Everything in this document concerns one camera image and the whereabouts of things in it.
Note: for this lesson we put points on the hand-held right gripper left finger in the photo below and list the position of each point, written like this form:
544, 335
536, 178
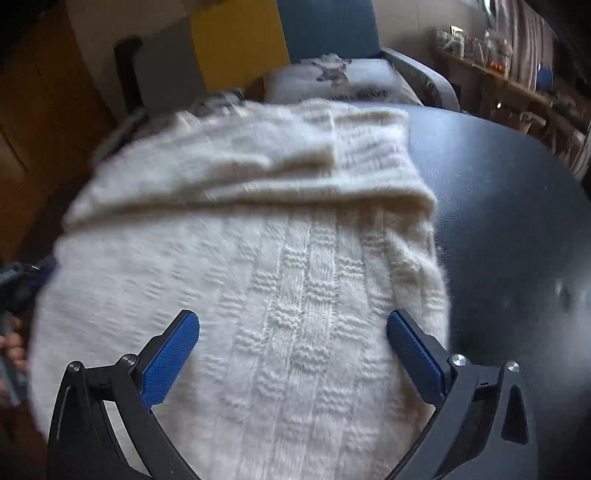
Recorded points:
168, 357

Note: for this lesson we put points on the blue cup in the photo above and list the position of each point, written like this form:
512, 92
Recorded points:
545, 78

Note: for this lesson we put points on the grey yellow blue sofa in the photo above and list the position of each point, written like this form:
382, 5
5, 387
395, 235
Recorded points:
323, 27

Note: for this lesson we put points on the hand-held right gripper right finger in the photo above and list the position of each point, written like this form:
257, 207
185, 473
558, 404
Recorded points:
413, 355

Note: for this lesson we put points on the row of jars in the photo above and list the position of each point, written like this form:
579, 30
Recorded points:
475, 46

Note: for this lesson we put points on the person's left hand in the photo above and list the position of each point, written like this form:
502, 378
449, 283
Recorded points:
13, 342

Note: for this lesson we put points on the white knit sweater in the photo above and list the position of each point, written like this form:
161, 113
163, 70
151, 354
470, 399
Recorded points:
258, 258

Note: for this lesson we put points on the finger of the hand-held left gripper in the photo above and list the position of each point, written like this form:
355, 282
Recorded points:
39, 273

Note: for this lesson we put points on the cluttered wooden desk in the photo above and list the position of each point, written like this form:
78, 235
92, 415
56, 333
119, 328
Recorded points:
521, 101

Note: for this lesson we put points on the white cartoon print pillow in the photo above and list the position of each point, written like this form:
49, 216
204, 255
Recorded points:
360, 81

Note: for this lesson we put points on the patterned curtain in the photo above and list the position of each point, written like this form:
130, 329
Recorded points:
524, 37

